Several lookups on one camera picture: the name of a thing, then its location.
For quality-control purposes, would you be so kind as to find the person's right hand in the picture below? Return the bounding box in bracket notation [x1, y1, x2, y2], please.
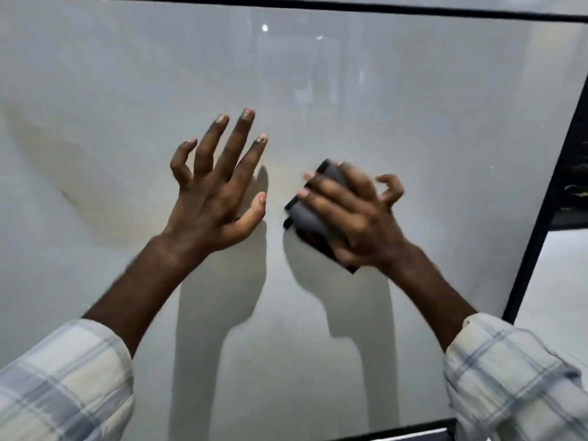
[297, 162, 416, 271]

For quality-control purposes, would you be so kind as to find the person's right forearm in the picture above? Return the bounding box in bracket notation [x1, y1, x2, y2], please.
[380, 245, 588, 441]

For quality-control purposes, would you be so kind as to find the person's left hand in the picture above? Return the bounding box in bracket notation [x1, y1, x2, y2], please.
[158, 108, 269, 258]

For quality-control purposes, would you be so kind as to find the person's left forearm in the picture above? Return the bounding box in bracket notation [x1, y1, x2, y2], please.
[0, 233, 208, 441]

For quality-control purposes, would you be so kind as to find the black-framed whiteboard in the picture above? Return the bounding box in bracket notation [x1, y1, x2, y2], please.
[0, 0, 588, 441]

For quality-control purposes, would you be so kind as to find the black whiteboard eraser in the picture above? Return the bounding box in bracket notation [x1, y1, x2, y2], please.
[283, 159, 360, 275]

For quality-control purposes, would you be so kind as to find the dark patterned panel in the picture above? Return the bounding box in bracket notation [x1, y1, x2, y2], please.
[549, 103, 588, 231]

